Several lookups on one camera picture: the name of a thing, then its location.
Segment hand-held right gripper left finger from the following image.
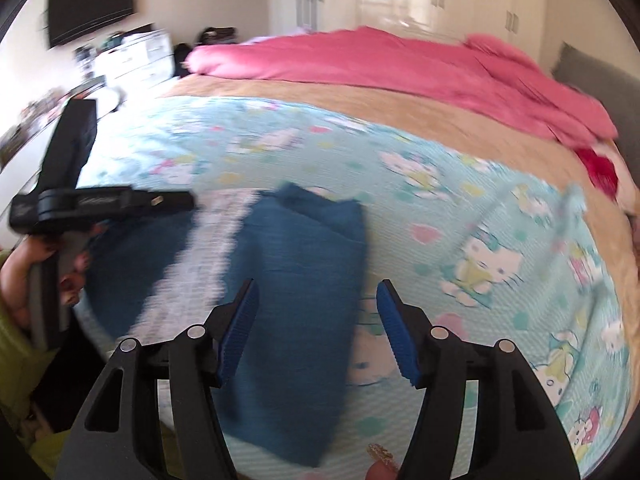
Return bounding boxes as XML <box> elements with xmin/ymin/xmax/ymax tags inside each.
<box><xmin>55</xmin><ymin>279</ymin><xmax>261</xmax><ymax>480</ymax></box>

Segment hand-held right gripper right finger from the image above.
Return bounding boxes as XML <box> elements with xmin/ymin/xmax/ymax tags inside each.
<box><xmin>376</xmin><ymin>279</ymin><xmax>583</xmax><ymax>480</ymax></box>

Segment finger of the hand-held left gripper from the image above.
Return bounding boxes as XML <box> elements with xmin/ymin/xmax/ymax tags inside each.
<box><xmin>129</xmin><ymin>190</ymin><xmax>196</xmax><ymax>214</ymax></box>

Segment blue denim pants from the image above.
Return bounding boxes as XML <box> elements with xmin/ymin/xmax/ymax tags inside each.
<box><xmin>92</xmin><ymin>182</ymin><xmax>369</xmax><ymax>469</ymax></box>

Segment person's left hand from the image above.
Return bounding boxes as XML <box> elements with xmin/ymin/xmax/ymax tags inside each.
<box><xmin>0</xmin><ymin>232</ymin><xmax>94</xmax><ymax>312</ymax></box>

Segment person's right hand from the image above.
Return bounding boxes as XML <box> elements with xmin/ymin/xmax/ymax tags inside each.
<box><xmin>365</xmin><ymin>442</ymin><xmax>402</xmax><ymax>480</ymax></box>

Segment white drawer cabinet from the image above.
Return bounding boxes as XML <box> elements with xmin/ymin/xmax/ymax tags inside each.
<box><xmin>92</xmin><ymin>30</ymin><xmax>176</xmax><ymax>92</ymax></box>

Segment black bag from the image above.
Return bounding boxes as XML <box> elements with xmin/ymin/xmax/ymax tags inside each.
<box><xmin>172</xmin><ymin>42</ymin><xmax>195</xmax><ymax>79</ymax></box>

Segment light blue cartoon printed blanket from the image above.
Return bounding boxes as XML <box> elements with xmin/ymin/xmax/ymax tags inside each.
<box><xmin>75</xmin><ymin>95</ymin><xmax>632</xmax><ymax>480</ymax></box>

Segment person's yellow-green garment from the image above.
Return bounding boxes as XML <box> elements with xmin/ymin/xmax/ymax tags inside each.
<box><xmin>0</xmin><ymin>250</ymin><xmax>68</xmax><ymax>480</ymax></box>

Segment pink duvet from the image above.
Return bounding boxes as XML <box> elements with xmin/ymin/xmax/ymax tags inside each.
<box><xmin>186</xmin><ymin>27</ymin><xmax>619</xmax><ymax>144</ymax></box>

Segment red cloth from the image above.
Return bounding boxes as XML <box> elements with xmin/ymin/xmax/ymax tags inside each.
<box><xmin>575</xmin><ymin>142</ymin><xmax>624</xmax><ymax>202</ymax></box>

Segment grey upholstered headboard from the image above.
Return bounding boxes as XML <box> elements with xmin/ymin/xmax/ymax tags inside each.
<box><xmin>552</xmin><ymin>42</ymin><xmax>640</xmax><ymax>173</ymax></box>

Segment black wall television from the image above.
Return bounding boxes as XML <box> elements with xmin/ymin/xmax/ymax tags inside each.
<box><xmin>46</xmin><ymin>0</ymin><xmax>137</xmax><ymax>51</ymax></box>

